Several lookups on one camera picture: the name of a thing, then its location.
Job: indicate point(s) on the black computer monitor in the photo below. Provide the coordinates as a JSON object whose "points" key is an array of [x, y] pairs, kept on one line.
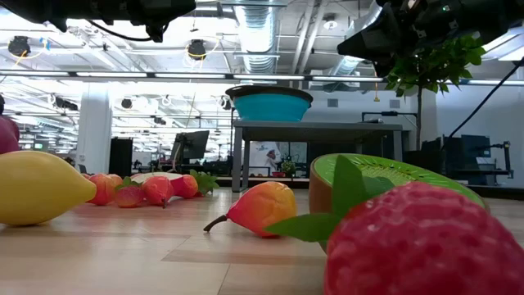
{"points": [[192, 144]]}

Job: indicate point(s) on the pink dragon fruit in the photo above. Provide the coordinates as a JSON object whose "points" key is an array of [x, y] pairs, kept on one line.
{"points": [[7, 137]]}

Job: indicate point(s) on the long ceiling light strip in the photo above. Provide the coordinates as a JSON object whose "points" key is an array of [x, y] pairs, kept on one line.
{"points": [[110, 74]]}

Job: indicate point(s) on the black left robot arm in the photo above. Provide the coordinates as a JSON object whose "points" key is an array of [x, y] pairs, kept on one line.
{"points": [[32, 8]]}

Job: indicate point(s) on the white building pillar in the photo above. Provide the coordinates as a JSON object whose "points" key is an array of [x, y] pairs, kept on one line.
{"points": [[94, 131]]}

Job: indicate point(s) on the black desk with equipment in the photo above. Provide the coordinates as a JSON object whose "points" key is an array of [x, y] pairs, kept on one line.
{"points": [[471, 155]]}

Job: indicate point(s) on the small red strawberry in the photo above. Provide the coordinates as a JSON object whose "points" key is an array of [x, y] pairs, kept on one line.
{"points": [[129, 197]]}

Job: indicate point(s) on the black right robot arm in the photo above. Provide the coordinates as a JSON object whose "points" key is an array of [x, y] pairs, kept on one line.
{"points": [[499, 16]]}

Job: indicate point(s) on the black cabinet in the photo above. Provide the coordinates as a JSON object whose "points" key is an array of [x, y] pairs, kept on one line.
{"points": [[120, 157]]}

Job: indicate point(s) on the silver ventilation duct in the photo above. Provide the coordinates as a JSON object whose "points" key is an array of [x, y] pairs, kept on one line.
{"points": [[258, 33]]}

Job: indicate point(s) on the black ceiling spotlight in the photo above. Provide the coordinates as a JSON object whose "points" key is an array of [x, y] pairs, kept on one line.
{"points": [[127, 103], [225, 103], [19, 46], [197, 49]]}

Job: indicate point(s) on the red apple half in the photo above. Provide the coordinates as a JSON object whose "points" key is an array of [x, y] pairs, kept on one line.
{"points": [[155, 176]]}

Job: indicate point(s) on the green kiwi half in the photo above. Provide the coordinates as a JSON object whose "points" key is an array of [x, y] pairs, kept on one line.
{"points": [[393, 168]]}

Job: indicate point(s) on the yellow lemon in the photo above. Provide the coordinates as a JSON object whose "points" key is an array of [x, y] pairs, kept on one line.
{"points": [[37, 188]]}

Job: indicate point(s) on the blue collapsible colander bowl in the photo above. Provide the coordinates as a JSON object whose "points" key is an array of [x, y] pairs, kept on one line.
{"points": [[270, 107]]}

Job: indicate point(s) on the small background potted plant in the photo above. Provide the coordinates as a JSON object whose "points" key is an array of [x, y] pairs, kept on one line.
{"points": [[287, 167]]}

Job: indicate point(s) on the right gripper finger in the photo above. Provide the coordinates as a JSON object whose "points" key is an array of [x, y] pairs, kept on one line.
{"points": [[372, 37]]}

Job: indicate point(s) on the small orange pear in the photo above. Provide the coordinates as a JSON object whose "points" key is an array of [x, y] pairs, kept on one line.
{"points": [[157, 190], [262, 209]]}

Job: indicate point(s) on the person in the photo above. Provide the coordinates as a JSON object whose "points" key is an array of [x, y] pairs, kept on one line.
{"points": [[266, 164]]}

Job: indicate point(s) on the green potted artificial plant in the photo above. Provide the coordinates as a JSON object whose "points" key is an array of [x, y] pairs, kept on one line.
{"points": [[446, 57]]}

